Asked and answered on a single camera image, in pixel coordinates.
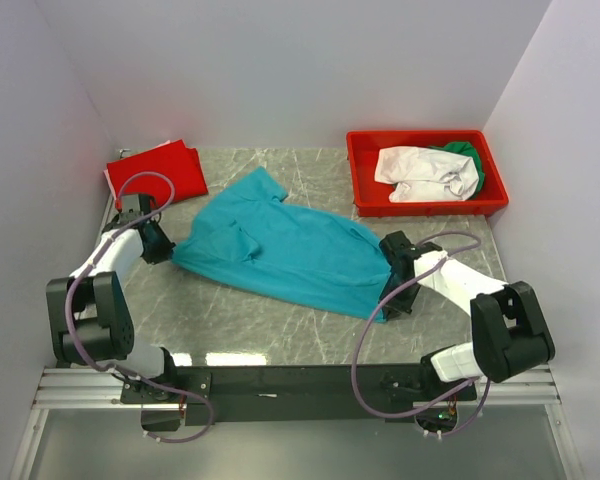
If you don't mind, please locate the teal t-shirt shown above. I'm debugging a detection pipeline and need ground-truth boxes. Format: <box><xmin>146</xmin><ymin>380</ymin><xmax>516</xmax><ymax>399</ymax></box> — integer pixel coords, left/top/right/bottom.
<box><xmin>172</xmin><ymin>167</ymin><xmax>390</xmax><ymax>319</ymax></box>

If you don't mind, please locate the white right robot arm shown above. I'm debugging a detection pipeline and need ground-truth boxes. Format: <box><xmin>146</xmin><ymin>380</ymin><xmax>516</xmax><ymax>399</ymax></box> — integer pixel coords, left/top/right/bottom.
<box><xmin>379</xmin><ymin>231</ymin><xmax>555</xmax><ymax>399</ymax></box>

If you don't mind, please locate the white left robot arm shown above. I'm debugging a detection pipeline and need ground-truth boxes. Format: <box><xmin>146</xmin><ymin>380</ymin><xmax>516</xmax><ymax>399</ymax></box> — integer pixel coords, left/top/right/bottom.
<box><xmin>46</xmin><ymin>194</ymin><xmax>180</xmax><ymax>402</ymax></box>

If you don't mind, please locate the red plastic bin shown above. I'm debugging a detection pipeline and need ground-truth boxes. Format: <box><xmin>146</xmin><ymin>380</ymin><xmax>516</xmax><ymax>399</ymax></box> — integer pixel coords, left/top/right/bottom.
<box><xmin>346</xmin><ymin>130</ymin><xmax>509</xmax><ymax>217</ymax></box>

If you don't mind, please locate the folded red t-shirt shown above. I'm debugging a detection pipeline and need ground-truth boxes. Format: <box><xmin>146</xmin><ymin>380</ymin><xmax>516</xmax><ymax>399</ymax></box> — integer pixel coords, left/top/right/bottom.
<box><xmin>104</xmin><ymin>140</ymin><xmax>208</xmax><ymax>207</ymax></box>

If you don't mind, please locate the crumpled white t-shirt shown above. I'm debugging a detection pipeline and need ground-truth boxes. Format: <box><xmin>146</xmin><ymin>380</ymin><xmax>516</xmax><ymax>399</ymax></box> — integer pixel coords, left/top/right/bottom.
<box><xmin>374</xmin><ymin>146</ymin><xmax>478</xmax><ymax>203</ymax></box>

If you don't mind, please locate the green t-shirt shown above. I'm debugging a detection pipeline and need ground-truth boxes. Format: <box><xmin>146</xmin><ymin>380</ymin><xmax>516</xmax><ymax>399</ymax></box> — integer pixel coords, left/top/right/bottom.
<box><xmin>432</xmin><ymin>141</ymin><xmax>486</xmax><ymax>197</ymax></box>

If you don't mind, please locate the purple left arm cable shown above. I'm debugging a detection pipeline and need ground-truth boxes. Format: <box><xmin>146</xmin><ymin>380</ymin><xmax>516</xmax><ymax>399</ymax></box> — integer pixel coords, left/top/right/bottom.
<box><xmin>63</xmin><ymin>171</ymin><xmax>216</xmax><ymax>444</ymax></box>

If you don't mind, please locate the aluminium frame rail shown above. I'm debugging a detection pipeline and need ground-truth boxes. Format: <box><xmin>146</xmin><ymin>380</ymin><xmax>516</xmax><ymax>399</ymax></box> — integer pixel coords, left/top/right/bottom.
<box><xmin>7</xmin><ymin>194</ymin><xmax>586</xmax><ymax>480</ymax></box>

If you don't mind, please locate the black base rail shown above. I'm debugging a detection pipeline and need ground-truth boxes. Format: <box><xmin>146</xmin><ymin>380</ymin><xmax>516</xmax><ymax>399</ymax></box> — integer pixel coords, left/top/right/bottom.
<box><xmin>119</xmin><ymin>363</ymin><xmax>481</xmax><ymax>427</ymax></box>

